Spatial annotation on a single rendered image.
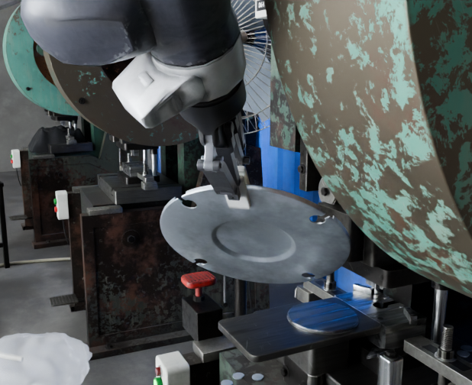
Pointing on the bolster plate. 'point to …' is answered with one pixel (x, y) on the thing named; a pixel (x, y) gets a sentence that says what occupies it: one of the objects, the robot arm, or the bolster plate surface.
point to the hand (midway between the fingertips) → (237, 187)
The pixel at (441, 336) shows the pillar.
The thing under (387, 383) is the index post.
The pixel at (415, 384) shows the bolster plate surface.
